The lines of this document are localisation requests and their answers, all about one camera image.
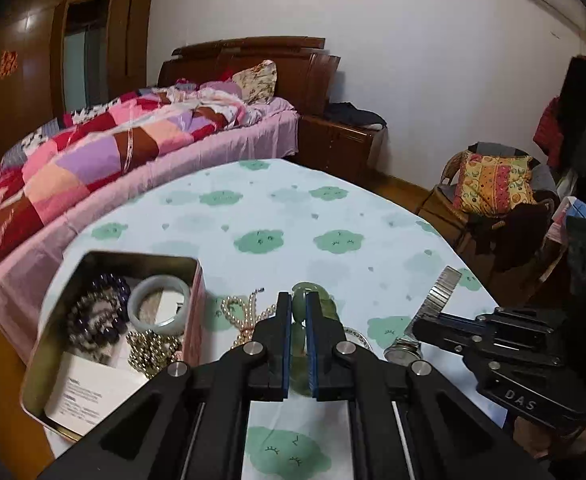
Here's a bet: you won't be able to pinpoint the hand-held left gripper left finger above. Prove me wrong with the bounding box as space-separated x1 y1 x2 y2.
38 291 294 480

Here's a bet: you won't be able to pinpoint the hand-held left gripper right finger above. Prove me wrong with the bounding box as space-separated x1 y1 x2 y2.
305 291 551 480

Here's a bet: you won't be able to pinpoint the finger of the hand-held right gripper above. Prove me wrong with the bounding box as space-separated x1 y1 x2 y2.
412 310 495 357

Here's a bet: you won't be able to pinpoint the silver wristwatch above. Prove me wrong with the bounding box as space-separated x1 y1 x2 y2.
384 266 463 363

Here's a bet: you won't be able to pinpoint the green jade bead bracelet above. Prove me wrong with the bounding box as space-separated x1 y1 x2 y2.
291 281 336 396

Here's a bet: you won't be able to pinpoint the pink metal tin box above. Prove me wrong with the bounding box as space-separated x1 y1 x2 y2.
20 251 206 442

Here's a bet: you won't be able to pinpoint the metallic bead bracelet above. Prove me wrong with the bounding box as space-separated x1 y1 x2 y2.
125 330 185 379

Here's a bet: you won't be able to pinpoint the pale jade bangle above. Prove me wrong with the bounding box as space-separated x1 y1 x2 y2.
127 275 193 333

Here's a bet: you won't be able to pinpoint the dark purple bead bracelet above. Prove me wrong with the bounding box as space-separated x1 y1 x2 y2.
65 272 132 357

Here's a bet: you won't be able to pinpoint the person's right hand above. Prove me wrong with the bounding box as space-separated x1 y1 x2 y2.
510 410 586 461

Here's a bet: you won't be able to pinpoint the dark brown garment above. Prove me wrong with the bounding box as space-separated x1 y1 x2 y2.
466 202 556 273

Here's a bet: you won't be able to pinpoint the wicker chair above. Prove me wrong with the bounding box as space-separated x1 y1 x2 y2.
418 142 564 281

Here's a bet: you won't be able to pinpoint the colourful patterned cushion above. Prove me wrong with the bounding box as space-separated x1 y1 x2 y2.
452 151 535 218

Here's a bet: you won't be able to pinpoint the printed paper leaflet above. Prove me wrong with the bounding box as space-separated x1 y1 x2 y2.
43 352 150 433

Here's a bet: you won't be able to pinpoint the wooden nightstand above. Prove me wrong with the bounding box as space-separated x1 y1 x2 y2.
293 112 389 186

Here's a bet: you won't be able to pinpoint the bed with pink sheet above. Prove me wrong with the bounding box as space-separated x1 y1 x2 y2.
0 36 341 366

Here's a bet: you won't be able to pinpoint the hanging red garment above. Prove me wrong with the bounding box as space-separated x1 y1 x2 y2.
532 96 564 168

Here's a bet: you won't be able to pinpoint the dark folded clothes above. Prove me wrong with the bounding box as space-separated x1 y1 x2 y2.
323 101 388 129

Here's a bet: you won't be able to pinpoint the hanging dark coat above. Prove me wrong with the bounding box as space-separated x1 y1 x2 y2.
556 45 586 181

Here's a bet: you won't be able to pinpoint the floral pillow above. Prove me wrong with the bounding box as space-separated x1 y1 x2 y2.
232 60 278 106

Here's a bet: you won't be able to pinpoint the patchwork quilt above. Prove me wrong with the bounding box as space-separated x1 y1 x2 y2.
0 82 254 268

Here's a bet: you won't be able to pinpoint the wooden headboard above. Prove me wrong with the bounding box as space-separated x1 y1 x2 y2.
157 36 341 116

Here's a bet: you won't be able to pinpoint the wooden wardrobe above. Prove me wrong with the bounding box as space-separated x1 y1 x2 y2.
0 0 159 171

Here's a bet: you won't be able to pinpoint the thin silver ring bracelet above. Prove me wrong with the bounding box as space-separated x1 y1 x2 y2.
343 327 374 354

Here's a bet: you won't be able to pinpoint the pearl necklace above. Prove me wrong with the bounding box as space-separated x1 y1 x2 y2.
220 287 277 351

